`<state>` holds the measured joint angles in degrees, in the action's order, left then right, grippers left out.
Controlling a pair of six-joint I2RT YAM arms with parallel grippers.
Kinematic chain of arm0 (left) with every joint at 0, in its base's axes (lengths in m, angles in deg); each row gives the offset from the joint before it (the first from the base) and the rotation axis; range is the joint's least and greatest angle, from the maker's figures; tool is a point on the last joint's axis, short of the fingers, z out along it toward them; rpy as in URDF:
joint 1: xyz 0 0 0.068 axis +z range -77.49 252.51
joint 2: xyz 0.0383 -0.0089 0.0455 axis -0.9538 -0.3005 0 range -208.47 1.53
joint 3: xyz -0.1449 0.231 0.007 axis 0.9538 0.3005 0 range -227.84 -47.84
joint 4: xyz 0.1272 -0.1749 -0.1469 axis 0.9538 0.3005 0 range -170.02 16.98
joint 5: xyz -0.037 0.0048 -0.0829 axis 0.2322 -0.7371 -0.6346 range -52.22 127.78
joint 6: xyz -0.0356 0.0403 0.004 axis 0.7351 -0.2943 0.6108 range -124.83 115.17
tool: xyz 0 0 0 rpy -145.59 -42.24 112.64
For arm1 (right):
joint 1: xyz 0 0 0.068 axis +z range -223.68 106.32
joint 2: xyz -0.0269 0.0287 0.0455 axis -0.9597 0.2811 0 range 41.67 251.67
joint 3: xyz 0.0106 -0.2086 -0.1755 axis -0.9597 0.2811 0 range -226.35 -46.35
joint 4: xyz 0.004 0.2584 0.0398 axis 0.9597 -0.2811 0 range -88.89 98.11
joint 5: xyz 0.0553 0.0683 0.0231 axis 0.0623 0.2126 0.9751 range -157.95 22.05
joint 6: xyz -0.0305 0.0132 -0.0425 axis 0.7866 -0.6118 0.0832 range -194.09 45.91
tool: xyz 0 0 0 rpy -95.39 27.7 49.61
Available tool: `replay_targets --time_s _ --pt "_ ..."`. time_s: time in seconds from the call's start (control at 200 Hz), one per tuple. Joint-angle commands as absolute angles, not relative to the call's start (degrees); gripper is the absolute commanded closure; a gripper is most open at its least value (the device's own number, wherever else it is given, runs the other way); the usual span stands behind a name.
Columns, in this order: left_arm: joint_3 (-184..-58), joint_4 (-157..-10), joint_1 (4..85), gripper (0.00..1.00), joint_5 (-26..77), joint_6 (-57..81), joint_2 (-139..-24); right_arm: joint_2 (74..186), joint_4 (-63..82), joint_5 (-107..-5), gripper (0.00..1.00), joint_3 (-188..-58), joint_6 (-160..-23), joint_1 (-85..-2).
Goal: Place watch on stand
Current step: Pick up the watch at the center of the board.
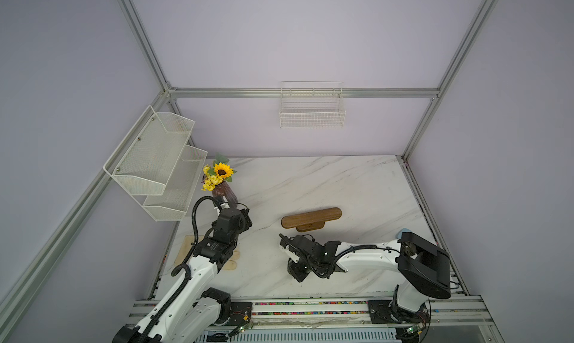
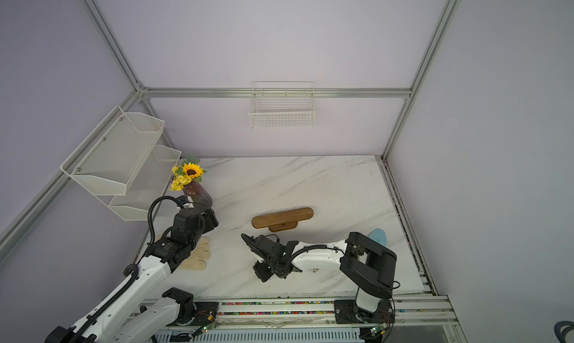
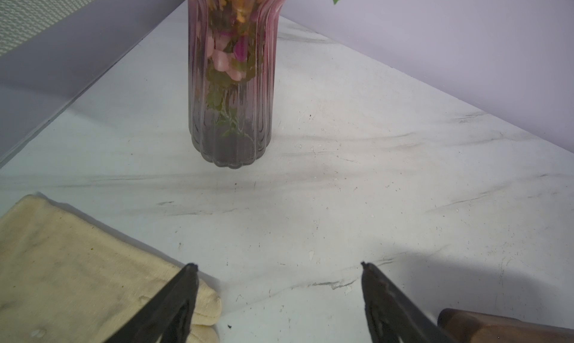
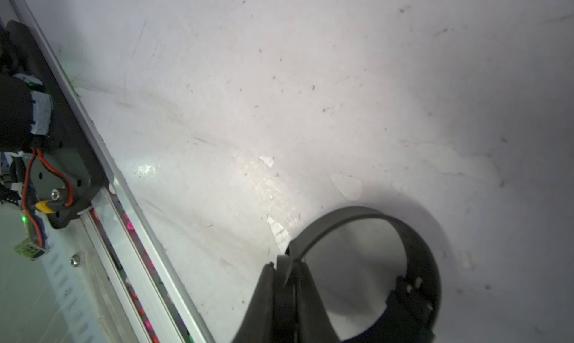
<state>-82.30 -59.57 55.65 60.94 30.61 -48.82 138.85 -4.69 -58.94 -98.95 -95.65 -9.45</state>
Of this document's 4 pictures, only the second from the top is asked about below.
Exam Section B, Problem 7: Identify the wooden watch stand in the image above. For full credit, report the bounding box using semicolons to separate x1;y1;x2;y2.
251;207;314;233

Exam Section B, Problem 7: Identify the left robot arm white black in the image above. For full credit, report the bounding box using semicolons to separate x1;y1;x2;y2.
46;197;218;342

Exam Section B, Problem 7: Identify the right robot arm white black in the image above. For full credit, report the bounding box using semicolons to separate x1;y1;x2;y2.
241;232;400;324

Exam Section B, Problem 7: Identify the beige work glove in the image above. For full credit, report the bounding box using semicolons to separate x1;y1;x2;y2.
179;237;211;271

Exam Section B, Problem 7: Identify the sunflower bouquet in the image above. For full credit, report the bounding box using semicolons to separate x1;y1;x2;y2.
169;154;207;192

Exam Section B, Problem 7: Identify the lower white mesh shelf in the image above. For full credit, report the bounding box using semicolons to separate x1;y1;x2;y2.
106;144;181;221

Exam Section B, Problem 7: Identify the white mesh shelf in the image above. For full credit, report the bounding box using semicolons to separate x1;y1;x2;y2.
106;144;181;221
61;106;164;196

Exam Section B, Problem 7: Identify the light blue small object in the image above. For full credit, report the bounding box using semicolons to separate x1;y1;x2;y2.
368;228;387;247

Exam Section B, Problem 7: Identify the upper white mesh shelf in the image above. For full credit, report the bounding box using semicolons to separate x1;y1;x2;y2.
61;106;164;196

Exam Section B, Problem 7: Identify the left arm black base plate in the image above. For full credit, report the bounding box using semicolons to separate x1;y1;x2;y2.
167;301;220;327

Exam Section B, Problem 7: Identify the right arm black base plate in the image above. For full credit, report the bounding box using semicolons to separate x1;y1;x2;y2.
333;300;395;324

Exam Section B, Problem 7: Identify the white wire wall basket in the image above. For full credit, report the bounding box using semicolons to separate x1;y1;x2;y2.
249;81;315;129

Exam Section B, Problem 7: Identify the aluminium rail frame front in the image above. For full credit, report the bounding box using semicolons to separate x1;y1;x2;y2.
80;294;467;343

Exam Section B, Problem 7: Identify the black cable loop corner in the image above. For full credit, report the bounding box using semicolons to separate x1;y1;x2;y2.
553;321;574;343

